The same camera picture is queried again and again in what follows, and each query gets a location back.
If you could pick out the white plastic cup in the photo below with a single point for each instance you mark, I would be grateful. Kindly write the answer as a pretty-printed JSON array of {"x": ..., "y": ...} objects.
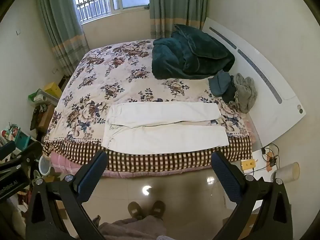
[{"x": 45, "y": 166}]

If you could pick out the grey green scarf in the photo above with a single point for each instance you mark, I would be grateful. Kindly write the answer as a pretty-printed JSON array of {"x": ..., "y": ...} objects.
[{"x": 246, "y": 92}]

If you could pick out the pink bed skirt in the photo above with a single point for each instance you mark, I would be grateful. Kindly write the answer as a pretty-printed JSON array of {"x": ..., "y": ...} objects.
[{"x": 62, "y": 163}]

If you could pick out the person's legs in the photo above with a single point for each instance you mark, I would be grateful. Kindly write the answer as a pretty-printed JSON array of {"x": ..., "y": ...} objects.
[{"x": 135, "y": 230}]

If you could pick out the colourful printed bag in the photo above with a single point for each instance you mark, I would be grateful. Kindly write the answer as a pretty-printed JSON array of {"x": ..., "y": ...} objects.
[{"x": 13, "y": 135}]

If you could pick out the white headboard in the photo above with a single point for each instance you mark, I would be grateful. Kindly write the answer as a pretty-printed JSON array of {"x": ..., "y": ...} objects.
[{"x": 270, "y": 110}]

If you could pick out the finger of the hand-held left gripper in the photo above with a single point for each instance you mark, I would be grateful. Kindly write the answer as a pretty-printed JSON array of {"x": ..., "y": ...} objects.
[{"x": 27, "y": 153}]

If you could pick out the orange power strip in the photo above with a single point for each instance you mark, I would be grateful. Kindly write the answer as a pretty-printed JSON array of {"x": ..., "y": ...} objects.
[{"x": 270, "y": 162}]

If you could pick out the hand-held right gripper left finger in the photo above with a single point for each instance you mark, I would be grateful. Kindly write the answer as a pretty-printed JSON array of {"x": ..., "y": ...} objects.
[{"x": 91, "y": 177}]

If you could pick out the green and white packets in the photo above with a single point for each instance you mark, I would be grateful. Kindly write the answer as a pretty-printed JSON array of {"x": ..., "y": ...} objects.
[{"x": 40, "y": 96}]

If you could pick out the blue grey garment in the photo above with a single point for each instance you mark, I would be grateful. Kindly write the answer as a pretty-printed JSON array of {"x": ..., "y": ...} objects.
[{"x": 220, "y": 82}]

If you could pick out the small yellow box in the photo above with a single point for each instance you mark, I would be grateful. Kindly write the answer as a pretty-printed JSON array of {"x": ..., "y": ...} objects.
[{"x": 248, "y": 165}]

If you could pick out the brown wooden cabinet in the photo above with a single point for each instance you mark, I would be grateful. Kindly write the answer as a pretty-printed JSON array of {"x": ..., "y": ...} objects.
[{"x": 43, "y": 117}]

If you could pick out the dark garment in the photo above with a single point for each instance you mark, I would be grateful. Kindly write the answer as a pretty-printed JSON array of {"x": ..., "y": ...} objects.
[{"x": 230, "y": 93}]

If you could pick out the green striped curtain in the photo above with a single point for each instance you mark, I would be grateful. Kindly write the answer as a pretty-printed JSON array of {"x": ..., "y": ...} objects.
[
  {"x": 60, "y": 25},
  {"x": 175, "y": 5}
]

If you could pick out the dark green blanket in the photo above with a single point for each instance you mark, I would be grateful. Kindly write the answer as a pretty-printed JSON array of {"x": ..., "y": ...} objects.
[{"x": 190, "y": 52}]

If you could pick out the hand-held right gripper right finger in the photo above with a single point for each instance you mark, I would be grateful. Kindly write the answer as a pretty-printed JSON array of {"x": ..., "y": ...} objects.
[{"x": 226, "y": 180}]

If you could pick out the white pants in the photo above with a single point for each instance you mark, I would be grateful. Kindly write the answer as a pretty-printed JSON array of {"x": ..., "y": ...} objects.
[{"x": 162, "y": 140}]

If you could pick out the white nightstand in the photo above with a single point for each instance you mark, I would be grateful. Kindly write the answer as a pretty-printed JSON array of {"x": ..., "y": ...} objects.
[{"x": 258, "y": 156}]

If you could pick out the white cylindrical container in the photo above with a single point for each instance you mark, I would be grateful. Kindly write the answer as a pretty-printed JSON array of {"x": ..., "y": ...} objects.
[{"x": 286, "y": 172}]

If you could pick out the floral bed sheet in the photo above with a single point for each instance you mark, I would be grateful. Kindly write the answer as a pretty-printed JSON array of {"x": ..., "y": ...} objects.
[{"x": 112, "y": 80}]

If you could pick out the brown slipper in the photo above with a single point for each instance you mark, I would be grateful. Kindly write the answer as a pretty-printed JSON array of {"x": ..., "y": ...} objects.
[
  {"x": 135, "y": 210},
  {"x": 158, "y": 208}
]

